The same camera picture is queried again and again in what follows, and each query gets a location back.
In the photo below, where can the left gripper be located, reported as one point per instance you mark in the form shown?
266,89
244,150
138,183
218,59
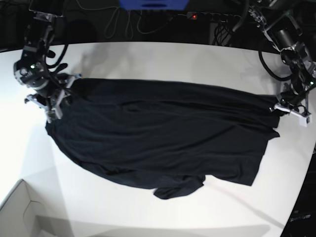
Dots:
295,104

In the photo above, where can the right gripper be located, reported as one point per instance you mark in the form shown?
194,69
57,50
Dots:
55,93

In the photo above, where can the black t-shirt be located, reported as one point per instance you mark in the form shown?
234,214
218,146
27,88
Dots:
165,136

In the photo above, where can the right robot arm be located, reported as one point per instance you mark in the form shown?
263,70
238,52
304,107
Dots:
32,69

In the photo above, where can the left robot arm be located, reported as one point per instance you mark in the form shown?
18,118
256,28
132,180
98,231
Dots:
275,20

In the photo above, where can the blue box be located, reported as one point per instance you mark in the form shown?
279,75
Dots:
153,4

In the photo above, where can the white cardboard box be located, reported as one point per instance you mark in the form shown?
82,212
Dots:
23,216

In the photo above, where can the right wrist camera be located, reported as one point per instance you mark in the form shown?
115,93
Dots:
52,115

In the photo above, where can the white power strip red switch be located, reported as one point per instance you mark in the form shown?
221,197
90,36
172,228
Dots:
212,17

